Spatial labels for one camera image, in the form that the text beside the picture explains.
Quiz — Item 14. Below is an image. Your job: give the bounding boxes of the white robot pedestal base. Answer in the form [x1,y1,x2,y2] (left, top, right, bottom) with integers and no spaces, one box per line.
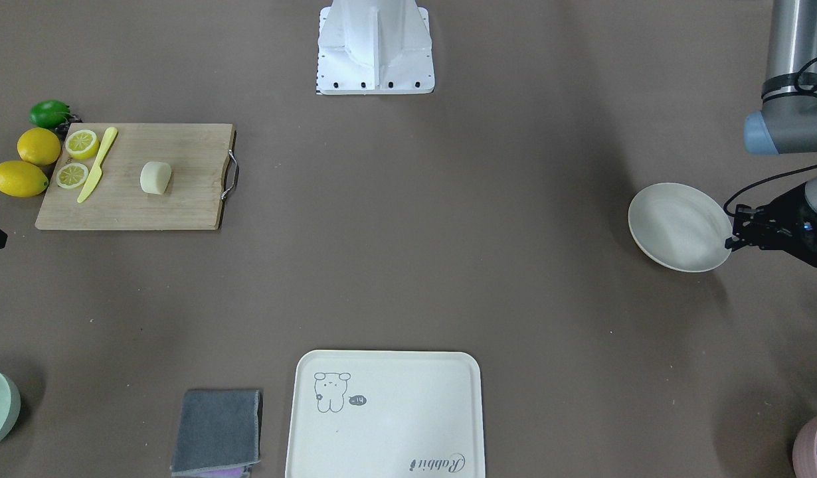
[316,1,436,95]

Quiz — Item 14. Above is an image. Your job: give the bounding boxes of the grey folded cloth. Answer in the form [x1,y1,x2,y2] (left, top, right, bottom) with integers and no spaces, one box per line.
[171,388,262,477]

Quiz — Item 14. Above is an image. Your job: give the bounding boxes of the beige round plate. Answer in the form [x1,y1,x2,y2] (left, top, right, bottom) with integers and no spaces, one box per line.
[627,183,731,273]

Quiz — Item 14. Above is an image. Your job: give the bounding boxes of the cream rabbit tray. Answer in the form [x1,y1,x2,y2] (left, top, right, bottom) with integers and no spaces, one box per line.
[285,350,486,477]

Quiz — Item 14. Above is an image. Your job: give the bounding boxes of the yellow plastic knife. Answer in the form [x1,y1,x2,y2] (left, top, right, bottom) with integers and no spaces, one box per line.
[76,127,119,204]

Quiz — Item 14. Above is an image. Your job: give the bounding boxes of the lemon half near board edge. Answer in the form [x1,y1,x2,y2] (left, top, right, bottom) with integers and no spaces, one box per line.
[64,128,101,161]

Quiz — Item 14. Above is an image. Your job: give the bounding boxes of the bamboo cutting board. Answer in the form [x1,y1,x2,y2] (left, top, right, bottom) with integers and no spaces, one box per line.
[35,122,236,230]

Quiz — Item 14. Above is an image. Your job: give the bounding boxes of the green lime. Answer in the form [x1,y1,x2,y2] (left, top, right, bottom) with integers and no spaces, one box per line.
[28,100,72,129]

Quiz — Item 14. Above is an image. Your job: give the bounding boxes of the lemon half beside knife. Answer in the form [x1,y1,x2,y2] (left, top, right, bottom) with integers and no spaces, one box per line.
[53,161,90,190]

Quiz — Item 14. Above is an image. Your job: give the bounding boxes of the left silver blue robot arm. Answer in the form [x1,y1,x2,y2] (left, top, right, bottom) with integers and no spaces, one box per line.
[723,1,817,268]

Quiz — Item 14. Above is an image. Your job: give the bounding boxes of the whole yellow lemon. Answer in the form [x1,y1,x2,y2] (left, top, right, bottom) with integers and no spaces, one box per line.
[0,161,49,199]
[17,127,62,166]

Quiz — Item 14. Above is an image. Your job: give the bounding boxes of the pink bowl with ice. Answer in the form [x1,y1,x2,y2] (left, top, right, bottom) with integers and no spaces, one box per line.
[792,416,817,477]

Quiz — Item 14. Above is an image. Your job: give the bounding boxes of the white steamed bun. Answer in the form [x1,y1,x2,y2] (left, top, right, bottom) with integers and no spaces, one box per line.
[140,161,172,195]

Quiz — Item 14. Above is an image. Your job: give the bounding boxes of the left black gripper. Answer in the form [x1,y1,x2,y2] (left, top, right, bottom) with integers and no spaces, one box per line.
[725,181,817,268]

